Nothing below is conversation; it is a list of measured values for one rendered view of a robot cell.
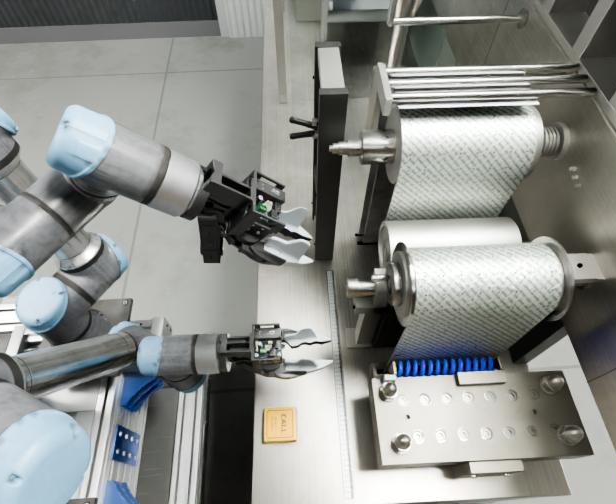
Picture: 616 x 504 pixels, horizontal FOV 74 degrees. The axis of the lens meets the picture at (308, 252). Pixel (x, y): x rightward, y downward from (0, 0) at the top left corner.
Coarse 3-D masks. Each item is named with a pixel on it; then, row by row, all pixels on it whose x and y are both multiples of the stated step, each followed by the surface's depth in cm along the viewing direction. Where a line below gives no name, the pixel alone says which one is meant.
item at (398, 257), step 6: (396, 252) 72; (396, 258) 72; (402, 258) 68; (558, 258) 68; (402, 264) 68; (402, 270) 68; (408, 276) 66; (408, 282) 66; (564, 282) 67; (408, 288) 66; (408, 294) 66; (408, 300) 67; (396, 306) 73; (402, 306) 69; (408, 306) 67; (396, 312) 73; (402, 312) 69
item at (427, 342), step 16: (416, 336) 76; (432, 336) 76; (448, 336) 77; (464, 336) 77; (480, 336) 78; (496, 336) 78; (512, 336) 78; (400, 352) 83; (416, 352) 84; (432, 352) 84; (448, 352) 85; (464, 352) 85; (480, 352) 85; (496, 352) 86
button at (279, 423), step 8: (272, 408) 92; (280, 408) 92; (288, 408) 92; (264, 416) 91; (272, 416) 91; (280, 416) 91; (288, 416) 91; (264, 424) 90; (272, 424) 90; (280, 424) 90; (288, 424) 90; (264, 432) 89; (272, 432) 89; (280, 432) 89; (288, 432) 89; (264, 440) 88; (272, 440) 88; (280, 440) 88; (288, 440) 88; (296, 440) 90
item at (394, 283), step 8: (392, 264) 70; (392, 272) 69; (400, 272) 69; (392, 280) 69; (400, 280) 68; (392, 288) 69; (400, 288) 68; (392, 296) 70; (400, 296) 69; (392, 304) 70; (400, 304) 70
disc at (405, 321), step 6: (396, 246) 74; (402, 246) 70; (402, 252) 70; (408, 252) 67; (408, 258) 66; (408, 264) 66; (408, 270) 66; (414, 276) 65; (414, 282) 64; (414, 288) 64; (414, 294) 65; (414, 300) 65; (414, 306) 65; (408, 312) 67; (402, 318) 71; (408, 318) 67; (402, 324) 72; (408, 324) 68
